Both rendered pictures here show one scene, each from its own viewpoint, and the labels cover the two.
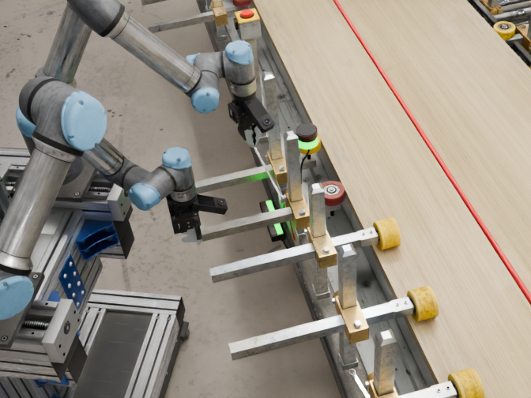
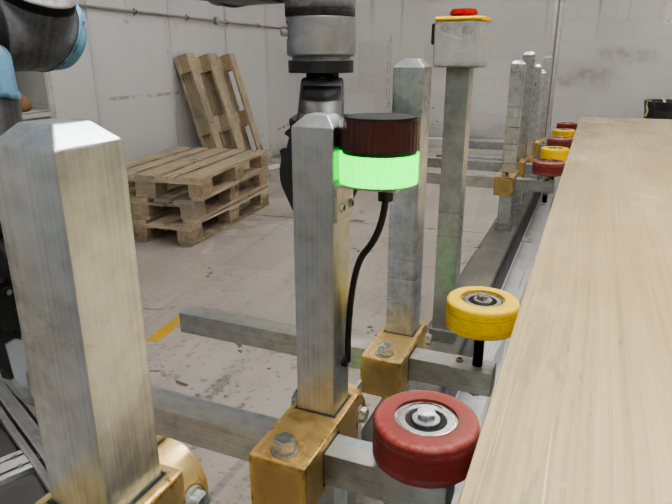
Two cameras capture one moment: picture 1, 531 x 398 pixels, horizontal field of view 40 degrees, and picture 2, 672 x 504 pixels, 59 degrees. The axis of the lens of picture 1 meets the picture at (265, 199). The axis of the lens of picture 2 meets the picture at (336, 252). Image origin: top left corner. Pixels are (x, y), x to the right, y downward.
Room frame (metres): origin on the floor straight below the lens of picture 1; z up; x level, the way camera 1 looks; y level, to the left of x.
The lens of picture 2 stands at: (1.20, -0.35, 1.17)
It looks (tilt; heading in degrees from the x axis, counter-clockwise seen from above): 18 degrees down; 32
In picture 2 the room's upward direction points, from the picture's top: straight up
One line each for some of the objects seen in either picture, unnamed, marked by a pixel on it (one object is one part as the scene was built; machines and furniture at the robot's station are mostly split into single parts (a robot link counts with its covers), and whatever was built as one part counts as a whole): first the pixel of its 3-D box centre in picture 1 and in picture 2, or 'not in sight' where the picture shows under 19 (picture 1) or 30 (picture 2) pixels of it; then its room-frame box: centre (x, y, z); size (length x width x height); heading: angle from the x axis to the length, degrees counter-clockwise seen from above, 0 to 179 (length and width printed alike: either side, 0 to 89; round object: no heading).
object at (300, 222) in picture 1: (299, 207); (316, 440); (1.56, -0.10, 0.85); 0.14 x 0.06 x 0.05; 9
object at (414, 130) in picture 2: (306, 133); (379, 133); (1.59, -0.14, 1.11); 0.06 x 0.06 x 0.02
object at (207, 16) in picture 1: (197, 19); (471, 180); (2.77, 0.19, 0.84); 0.44 x 0.03 x 0.04; 99
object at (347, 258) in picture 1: (347, 310); not in sight; (1.09, -0.17, 0.93); 0.04 x 0.04 x 0.48; 9
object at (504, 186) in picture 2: (219, 12); (506, 181); (2.80, 0.10, 0.84); 0.14 x 0.06 x 0.05; 9
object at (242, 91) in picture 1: (242, 84); (318, 40); (1.76, 0.03, 1.18); 0.08 x 0.08 x 0.05
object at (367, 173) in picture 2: (306, 139); (378, 166); (1.59, -0.14, 1.09); 0.06 x 0.06 x 0.02
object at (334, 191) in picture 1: (332, 201); (423, 474); (1.56, -0.20, 0.85); 0.08 x 0.08 x 0.11
